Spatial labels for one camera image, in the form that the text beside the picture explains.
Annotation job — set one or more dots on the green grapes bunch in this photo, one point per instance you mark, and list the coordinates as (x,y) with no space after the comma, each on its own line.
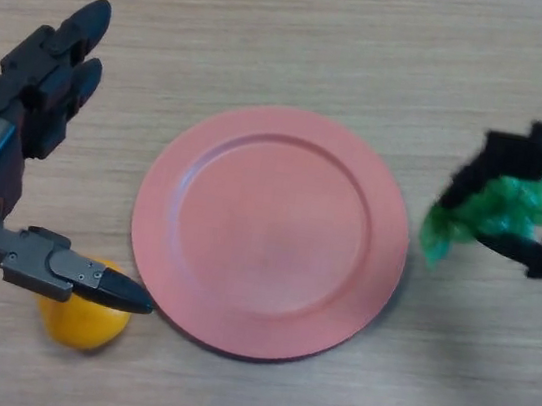
(507,211)

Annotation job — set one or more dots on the pink round plate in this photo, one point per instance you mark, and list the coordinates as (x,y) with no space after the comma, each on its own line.
(269,233)

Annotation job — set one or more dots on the yellow pear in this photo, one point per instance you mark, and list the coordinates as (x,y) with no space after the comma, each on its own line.
(82,325)

